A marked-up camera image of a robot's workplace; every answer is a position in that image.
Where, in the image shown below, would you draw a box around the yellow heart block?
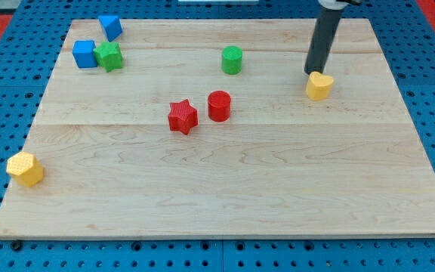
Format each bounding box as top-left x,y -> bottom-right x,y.
306,71 -> 335,100

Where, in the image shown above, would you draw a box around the wooden board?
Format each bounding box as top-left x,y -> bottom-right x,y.
0,19 -> 435,240

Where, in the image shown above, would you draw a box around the red cylinder block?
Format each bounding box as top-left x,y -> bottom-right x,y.
207,90 -> 231,122

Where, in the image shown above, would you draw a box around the red star block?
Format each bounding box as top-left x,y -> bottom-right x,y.
168,99 -> 199,135

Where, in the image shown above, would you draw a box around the green cylinder block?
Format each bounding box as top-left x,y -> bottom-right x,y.
221,45 -> 243,75

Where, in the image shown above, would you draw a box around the green star block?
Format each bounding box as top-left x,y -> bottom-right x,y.
93,42 -> 123,73

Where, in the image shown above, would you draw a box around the blue triangle block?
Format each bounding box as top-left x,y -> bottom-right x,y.
98,15 -> 123,42

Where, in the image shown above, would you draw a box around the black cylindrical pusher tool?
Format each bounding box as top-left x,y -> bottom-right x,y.
304,0 -> 363,75

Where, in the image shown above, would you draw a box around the blue cube block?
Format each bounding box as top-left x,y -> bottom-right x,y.
72,40 -> 97,68

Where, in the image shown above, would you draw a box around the yellow hexagon block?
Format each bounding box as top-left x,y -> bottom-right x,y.
6,152 -> 44,187

